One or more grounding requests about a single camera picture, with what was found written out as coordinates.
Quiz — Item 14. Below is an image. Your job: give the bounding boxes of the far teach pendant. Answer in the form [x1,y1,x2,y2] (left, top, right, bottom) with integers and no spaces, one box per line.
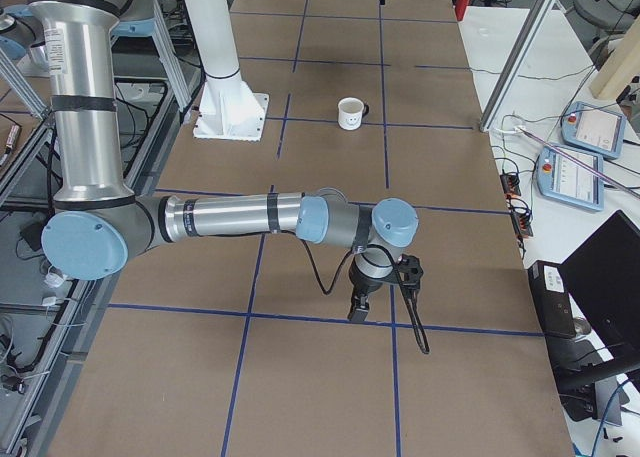
[561,101,626,159]

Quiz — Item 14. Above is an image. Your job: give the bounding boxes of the near teach pendant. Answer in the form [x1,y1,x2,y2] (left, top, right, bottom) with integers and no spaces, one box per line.
[535,146,604,212]

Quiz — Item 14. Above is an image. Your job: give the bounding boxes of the black monitor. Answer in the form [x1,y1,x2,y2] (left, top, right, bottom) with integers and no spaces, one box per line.
[557,210,639,393]

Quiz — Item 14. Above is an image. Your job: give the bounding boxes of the white smiley mug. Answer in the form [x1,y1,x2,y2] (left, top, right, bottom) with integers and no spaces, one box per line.
[337,97,370,131]

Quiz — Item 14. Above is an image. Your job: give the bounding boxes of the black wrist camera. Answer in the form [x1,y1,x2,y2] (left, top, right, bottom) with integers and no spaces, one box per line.
[397,254,424,292]

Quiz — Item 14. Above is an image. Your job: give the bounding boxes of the silver reacher stick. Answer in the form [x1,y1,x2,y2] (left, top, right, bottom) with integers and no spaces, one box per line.
[495,125,640,199]

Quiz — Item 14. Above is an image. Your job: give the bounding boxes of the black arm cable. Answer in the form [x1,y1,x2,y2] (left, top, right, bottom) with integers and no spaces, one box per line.
[299,236,431,355]

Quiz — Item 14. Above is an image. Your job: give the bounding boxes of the wooden beam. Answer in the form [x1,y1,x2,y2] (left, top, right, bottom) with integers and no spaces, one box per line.
[589,18,640,100]

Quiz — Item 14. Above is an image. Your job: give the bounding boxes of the teach pendant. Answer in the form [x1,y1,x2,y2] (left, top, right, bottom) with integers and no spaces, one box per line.
[561,101,626,159]
[535,146,604,212]

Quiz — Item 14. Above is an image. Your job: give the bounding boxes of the orange connector block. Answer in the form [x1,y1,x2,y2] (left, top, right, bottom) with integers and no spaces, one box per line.
[511,209,533,239]
[500,172,521,197]

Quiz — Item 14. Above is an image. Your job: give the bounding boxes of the white pedestal column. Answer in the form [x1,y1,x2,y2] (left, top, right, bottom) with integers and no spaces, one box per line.
[184,0,269,142]

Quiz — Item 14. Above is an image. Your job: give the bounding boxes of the black computer box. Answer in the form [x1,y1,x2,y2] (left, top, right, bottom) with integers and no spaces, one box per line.
[528,260,576,339]

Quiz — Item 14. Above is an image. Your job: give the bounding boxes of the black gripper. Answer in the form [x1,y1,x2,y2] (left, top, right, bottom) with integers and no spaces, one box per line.
[347,259,395,323]

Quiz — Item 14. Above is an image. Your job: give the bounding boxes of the aluminium frame post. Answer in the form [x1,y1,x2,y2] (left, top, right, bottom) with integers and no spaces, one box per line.
[479,0,556,132]

